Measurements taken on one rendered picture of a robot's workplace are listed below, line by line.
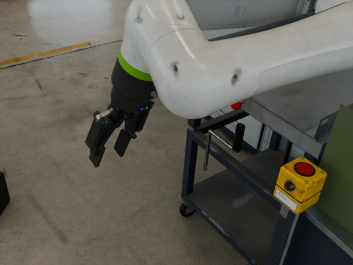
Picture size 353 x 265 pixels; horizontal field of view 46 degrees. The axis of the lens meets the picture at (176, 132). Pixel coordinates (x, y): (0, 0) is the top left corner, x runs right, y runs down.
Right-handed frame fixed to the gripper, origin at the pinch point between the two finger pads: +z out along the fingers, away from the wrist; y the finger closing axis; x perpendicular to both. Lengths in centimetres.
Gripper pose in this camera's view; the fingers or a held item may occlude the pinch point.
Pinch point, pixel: (109, 149)
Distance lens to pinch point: 92.3
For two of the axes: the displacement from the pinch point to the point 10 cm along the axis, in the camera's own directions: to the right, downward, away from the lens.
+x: 6.0, 7.3, -3.4
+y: -7.2, 3.1, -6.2
